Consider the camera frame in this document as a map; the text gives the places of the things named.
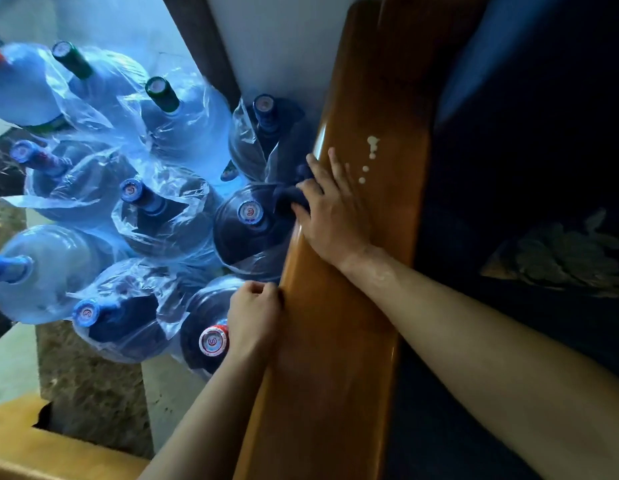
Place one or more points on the person's right hand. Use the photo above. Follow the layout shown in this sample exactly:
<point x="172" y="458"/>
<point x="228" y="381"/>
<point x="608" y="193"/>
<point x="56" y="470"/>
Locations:
<point x="334" y="224"/>

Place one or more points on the person's left hand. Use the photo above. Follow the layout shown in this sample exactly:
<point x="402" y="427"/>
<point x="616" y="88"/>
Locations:
<point x="254" y="319"/>

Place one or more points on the dark blue cleaning cloth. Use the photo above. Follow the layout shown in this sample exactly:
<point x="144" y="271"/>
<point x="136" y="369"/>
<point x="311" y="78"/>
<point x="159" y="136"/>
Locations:
<point x="289" y="194"/>

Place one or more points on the person's left forearm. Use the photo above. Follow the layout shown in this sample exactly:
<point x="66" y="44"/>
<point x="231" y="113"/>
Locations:
<point x="204" y="429"/>

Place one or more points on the blue sofa back cushion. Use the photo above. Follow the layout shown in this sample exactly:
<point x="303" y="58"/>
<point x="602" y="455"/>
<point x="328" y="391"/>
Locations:
<point x="489" y="44"/>

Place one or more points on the blue sofa seat cushion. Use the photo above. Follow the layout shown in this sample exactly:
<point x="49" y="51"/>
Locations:
<point x="464" y="434"/>

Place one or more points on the white liquid spill drops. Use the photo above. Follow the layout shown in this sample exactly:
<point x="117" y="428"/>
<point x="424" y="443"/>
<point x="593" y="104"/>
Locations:
<point x="372" y="140"/>

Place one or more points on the group of blue water jugs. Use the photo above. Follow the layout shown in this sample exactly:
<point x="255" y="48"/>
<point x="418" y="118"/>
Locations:
<point x="154" y="219"/>

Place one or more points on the floral throw pillow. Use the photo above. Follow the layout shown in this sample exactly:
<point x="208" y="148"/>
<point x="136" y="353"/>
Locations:
<point x="554" y="259"/>

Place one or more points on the dark brown skirting board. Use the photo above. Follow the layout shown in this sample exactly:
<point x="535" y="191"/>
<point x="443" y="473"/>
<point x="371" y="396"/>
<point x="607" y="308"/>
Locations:
<point x="199" y="44"/>

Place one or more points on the wooden sofa frame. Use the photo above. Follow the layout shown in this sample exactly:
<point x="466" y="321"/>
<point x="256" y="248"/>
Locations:
<point x="439" y="44"/>

